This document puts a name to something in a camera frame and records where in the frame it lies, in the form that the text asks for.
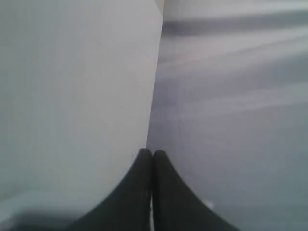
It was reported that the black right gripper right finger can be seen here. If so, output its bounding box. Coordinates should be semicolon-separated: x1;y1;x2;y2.
153;150;237;231

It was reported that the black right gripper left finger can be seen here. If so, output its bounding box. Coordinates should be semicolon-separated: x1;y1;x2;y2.
66;149;153;231

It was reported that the white microwave door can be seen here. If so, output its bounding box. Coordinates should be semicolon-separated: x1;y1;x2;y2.
0;0;162;212

